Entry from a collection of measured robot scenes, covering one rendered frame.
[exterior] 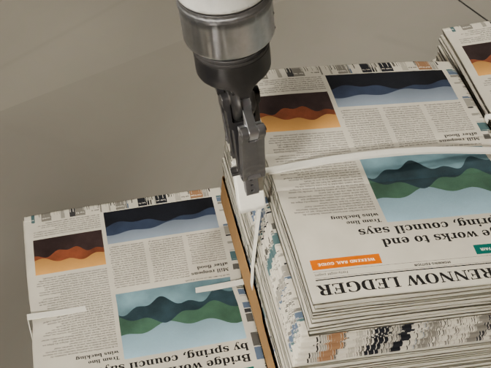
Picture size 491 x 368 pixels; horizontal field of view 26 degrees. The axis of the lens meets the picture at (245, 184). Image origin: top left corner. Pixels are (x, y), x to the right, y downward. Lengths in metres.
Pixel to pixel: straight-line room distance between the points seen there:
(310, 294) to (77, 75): 2.07
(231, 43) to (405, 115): 0.37
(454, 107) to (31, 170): 1.66
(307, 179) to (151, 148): 1.65
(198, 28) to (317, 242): 0.27
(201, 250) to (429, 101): 0.37
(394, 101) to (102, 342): 0.47
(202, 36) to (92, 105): 1.99
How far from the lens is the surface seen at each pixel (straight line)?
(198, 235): 1.46
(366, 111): 1.29
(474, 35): 1.44
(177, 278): 1.41
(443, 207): 1.19
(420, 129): 1.28
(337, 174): 1.20
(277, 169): 1.18
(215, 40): 0.98
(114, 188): 2.72
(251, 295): 1.32
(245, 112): 1.04
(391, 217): 1.16
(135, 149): 2.82
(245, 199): 1.17
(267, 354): 1.27
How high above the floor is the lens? 1.90
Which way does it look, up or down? 45 degrees down
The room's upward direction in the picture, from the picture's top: straight up
